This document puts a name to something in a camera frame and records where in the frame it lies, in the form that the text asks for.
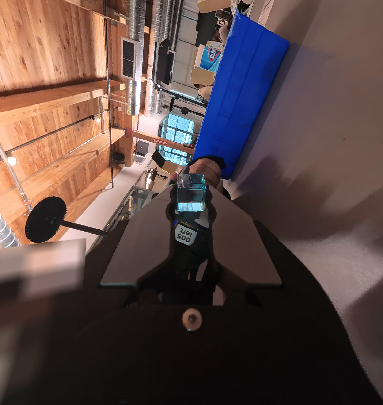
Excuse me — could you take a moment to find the large glass window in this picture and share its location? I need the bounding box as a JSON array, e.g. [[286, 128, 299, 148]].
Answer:
[[158, 113, 200, 165]]

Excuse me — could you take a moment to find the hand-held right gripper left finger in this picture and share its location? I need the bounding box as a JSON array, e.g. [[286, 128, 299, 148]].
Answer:
[[99, 184, 177, 288]]

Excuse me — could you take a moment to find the white ceiling vent unit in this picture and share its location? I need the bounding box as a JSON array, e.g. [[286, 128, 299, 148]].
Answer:
[[120, 36, 143, 81]]

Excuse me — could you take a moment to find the blue yellow wipes pack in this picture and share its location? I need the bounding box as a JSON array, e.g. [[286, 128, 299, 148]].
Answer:
[[194, 44, 225, 72]]

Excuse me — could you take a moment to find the silver ventilation duct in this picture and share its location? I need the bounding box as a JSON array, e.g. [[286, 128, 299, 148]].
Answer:
[[0, 196, 21, 250], [145, 0, 175, 117], [126, 0, 147, 116]]

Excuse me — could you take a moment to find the person's left hand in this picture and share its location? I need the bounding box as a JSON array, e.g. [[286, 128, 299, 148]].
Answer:
[[169, 158, 224, 192]]

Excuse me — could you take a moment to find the blue plastic bin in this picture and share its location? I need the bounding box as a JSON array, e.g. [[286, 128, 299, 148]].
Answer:
[[191, 12, 290, 180]]

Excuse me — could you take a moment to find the small beige board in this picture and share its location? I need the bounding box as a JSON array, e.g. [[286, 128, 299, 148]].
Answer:
[[197, 0, 232, 14]]

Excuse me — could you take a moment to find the teal transparent cube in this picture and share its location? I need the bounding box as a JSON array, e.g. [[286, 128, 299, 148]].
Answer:
[[176, 173, 208, 212]]

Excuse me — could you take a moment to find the black wall monitor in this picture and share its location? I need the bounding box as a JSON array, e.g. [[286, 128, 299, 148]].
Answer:
[[153, 38, 176, 86]]

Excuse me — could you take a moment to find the large beige panel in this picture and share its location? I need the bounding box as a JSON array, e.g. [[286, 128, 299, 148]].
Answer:
[[191, 65, 216, 86]]

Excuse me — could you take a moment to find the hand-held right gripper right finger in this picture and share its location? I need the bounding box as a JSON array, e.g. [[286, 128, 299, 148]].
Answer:
[[207, 186, 283, 293]]

